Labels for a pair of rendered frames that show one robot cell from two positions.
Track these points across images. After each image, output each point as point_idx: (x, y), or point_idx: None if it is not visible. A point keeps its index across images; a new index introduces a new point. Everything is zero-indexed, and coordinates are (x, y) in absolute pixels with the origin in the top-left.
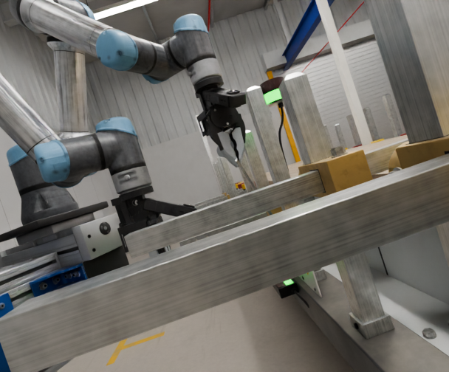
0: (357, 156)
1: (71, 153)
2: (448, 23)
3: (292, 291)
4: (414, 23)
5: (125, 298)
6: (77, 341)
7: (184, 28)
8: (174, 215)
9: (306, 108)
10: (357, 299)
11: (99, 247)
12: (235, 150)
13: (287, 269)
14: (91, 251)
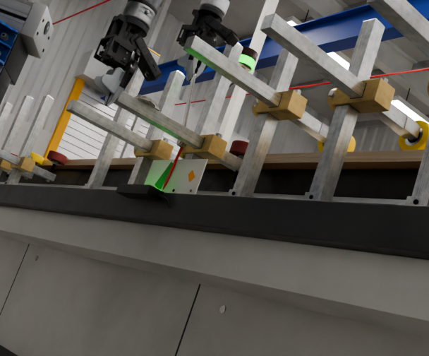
0: (304, 100)
1: None
2: (372, 60)
3: (159, 194)
4: (366, 51)
5: (296, 35)
6: (284, 33)
7: None
8: (148, 63)
9: (289, 68)
10: (247, 176)
11: (38, 36)
12: (196, 69)
13: (322, 63)
14: (37, 32)
